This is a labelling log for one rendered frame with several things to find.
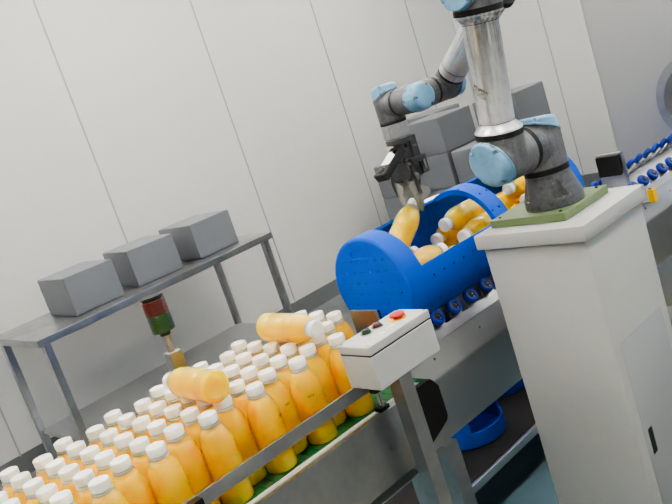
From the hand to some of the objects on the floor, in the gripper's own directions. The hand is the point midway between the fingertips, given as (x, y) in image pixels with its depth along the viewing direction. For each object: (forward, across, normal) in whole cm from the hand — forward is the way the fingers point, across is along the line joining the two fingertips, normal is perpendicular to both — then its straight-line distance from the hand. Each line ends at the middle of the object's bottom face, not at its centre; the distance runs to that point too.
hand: (413, 208), depth 224 cm
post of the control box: (+123, -30, +49) cm, 136 cm away
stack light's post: (+124, +35, +67) cm, 145 cm away
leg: (+123, -8, +22) cm, 126 cm away
